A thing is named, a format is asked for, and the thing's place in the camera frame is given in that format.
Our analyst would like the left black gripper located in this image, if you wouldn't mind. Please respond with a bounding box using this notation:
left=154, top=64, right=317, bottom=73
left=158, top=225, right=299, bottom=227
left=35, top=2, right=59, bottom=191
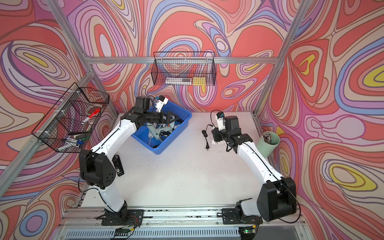
left=142, top=110, right=178, bottom=124

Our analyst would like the mint green glue gun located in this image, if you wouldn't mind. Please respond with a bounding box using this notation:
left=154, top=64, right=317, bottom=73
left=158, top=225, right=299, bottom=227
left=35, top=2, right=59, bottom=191
left=147, top=123, right=177, bottom=142

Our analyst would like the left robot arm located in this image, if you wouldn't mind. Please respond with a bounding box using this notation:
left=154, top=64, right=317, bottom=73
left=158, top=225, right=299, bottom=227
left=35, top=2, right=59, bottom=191
left=79, top=96, right=180, bottom=216

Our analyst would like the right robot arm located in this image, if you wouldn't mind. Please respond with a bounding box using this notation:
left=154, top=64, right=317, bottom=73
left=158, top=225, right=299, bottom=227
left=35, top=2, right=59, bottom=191
left=212, top=112, right=298, bottom=222

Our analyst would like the white box in basket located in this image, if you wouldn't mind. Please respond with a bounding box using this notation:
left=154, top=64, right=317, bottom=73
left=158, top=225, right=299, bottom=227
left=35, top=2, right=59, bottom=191
left=165, top=77, right=193, bottom=86

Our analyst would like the blue plastic storage box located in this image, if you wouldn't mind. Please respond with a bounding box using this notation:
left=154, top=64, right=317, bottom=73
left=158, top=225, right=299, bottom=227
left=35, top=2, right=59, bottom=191
left=132, top=100, right=192, bottom=155

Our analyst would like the yellow box in basket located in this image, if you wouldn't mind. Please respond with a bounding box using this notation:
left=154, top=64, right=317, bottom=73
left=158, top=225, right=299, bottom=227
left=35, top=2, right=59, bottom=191
left=192, top=77, right=207, bottom=86

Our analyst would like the green pen holder cup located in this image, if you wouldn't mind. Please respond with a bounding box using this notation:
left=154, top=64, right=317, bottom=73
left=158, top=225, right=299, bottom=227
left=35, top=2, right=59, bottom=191
left=256, top=131, right=280, bottom=158

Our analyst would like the red marker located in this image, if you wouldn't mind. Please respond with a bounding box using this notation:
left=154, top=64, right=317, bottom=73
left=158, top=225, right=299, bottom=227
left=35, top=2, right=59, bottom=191
left=82, top=109, right=101, bottom=124

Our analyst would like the blue marker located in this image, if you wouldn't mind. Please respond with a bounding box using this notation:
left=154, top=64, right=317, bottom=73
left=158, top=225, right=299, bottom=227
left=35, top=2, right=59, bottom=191
left=63, top=138, right=84, bottom=145

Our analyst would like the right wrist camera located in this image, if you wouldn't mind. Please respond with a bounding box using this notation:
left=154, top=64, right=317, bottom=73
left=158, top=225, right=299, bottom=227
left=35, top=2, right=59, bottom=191
left=215, top=112, right=225, bottom=131

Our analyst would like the back wire basket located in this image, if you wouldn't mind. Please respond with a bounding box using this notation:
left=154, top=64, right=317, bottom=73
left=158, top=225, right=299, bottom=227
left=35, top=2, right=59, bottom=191
left=151, top=51, right=217, bottom=86

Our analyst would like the wire basket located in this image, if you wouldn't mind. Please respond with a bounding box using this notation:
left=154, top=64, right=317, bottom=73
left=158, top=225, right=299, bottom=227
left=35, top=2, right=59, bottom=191
left=32, top=83, right=110, bottom=153
left=151, top=51, right=217, bottom=86

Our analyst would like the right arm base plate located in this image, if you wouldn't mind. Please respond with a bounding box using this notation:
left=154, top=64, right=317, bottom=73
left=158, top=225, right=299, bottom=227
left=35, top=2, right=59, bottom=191
left=217, top=208, right=263, bottom=226

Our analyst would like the left wire basket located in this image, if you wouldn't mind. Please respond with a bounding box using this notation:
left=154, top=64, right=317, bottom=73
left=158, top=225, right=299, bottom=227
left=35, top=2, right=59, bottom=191
left=32, top=83, right=110, bottom=153

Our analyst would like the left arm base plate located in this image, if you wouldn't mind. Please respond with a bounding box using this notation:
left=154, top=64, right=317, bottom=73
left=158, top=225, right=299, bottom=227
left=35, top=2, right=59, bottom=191
left=97, top=209, right=144, bottom=227

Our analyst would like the aluminium front rail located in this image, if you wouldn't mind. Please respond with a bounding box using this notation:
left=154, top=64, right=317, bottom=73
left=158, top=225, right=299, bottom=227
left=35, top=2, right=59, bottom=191
left=50, top=206, right=313, bottom=240

